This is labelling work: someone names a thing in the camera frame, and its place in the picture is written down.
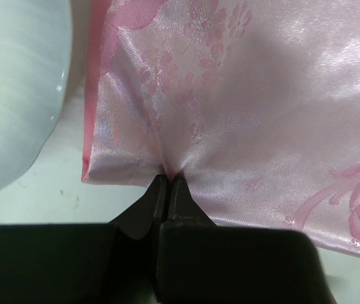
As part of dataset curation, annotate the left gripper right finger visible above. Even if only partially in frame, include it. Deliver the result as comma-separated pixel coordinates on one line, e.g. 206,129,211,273
157,177,325,303

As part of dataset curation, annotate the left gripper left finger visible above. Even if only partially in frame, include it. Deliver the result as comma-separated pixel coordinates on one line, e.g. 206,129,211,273
0,175,167,303

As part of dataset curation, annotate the pink rose satin cloth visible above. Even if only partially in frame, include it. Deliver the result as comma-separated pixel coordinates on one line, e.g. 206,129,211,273
82,0,360,257

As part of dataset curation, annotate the white round plate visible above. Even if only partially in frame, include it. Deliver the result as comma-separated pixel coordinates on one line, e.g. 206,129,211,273
0,1,73,190

